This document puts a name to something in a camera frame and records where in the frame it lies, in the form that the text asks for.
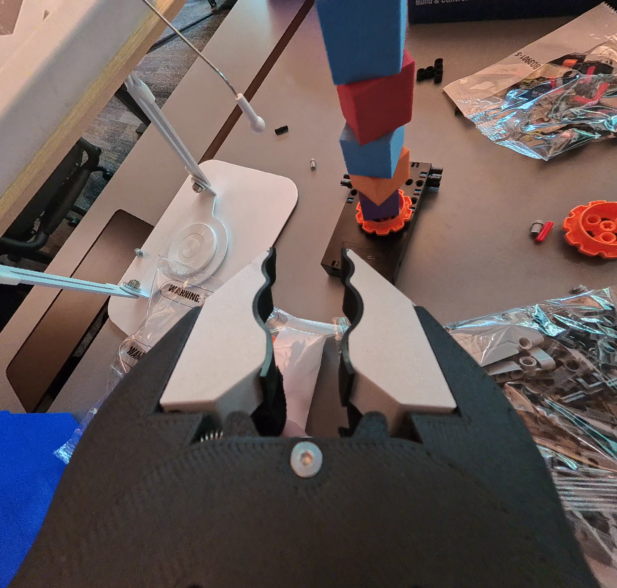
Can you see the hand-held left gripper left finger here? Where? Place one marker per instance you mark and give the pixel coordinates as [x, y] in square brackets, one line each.
[221, 351]

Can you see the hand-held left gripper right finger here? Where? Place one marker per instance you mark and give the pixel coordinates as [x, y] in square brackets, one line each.
[400, 356]

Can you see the clear bag with orange gears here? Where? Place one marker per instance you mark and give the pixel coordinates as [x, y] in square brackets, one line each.
[299, 356]

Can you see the purple foam cube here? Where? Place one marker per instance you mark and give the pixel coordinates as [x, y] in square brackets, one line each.
[381, 209]

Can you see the orange foam cube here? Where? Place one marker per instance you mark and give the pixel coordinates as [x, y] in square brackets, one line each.
[371, 187]

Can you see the light blue foam cube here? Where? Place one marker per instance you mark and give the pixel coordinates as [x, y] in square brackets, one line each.
[361, 28]
[371, 156]

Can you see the red foam cube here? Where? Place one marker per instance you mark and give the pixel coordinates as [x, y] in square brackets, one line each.
[381, 105]

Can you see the grey desk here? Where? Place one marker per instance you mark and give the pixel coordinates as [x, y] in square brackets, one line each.
[482, 187]

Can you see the black perforated brick plate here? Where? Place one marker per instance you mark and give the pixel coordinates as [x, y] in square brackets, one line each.
[366, 255]

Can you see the orange gear wheel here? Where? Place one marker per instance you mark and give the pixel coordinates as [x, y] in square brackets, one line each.
[385, 228]
[593, 228]

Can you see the large clear bag grey parts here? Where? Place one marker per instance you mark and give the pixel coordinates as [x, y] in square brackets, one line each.
[554, 356]

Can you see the small red pin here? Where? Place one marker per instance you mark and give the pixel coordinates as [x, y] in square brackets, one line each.
[543, 233]

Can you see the black chair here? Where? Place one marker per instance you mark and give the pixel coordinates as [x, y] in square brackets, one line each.
[48, 197]

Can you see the blue bin with printed tag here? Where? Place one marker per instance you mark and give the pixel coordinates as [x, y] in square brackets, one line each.
[24, 477]

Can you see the black ball connector piece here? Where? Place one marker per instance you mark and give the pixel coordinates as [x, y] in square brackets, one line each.
[430, 72]

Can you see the clear bag black red parts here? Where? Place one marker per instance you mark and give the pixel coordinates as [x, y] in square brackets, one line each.
[530, 91]

